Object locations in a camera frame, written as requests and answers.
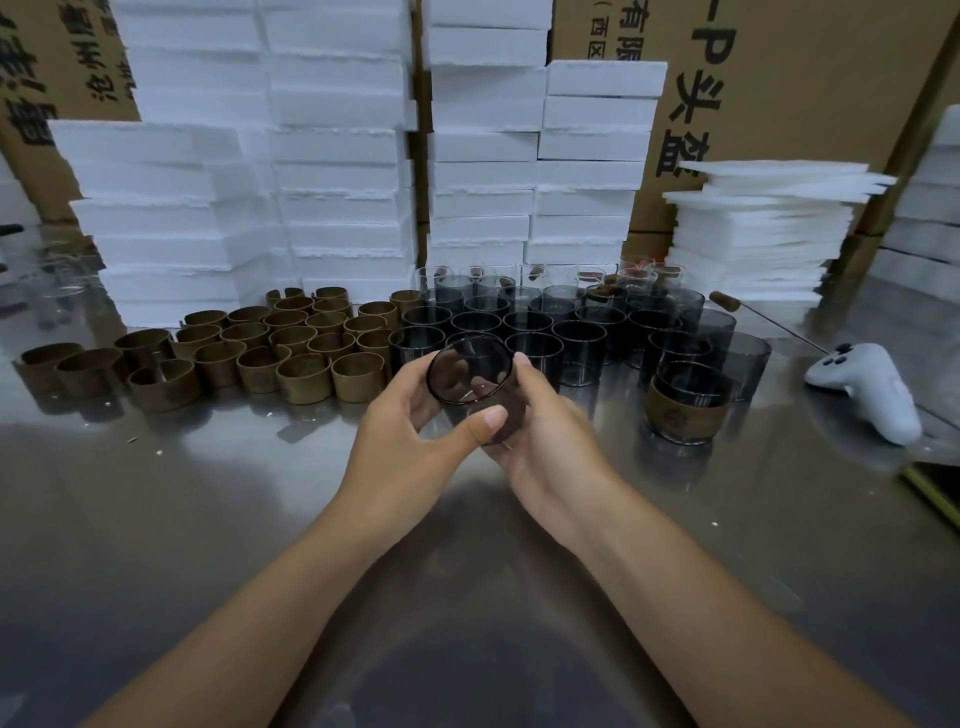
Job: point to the person's right hand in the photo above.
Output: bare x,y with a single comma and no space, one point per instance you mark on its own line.
562,465

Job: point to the person's left hand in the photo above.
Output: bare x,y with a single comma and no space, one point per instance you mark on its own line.
397,465

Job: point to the cluster of transparent plastic cups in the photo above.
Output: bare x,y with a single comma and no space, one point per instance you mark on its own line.
577,352

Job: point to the smoky transparent plastic cup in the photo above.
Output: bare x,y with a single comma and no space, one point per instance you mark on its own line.
694,379
469,360

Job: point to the group of brown sleeve rings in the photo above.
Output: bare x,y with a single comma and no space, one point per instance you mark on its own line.
304,379

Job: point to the brown sleeve ring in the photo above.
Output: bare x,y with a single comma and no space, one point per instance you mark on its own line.
682,416

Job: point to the bunch of clear plastic cups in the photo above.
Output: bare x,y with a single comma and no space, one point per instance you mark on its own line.
67,274

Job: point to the person's right forearm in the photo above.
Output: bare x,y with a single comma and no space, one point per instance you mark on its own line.
735,637

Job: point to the person's left forearm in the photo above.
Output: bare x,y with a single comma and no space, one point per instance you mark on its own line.
240,630

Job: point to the stack of thin foam sheets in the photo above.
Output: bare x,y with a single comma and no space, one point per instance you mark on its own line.
757,240

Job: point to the stepped stack white foam blocks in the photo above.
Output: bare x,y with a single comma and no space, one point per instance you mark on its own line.
487,165

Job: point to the white game controller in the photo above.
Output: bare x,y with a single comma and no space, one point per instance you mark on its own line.
877,397

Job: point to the tall stack white foam blocks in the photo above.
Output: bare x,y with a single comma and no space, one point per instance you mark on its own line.
262,165

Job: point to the black smartphone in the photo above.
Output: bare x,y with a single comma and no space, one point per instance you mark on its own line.
937,491

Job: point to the stack of white foam blocks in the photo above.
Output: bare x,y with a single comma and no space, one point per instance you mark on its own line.
930,225
13,195

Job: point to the large printed cardboard box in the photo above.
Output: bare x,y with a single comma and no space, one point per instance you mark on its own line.
810,75

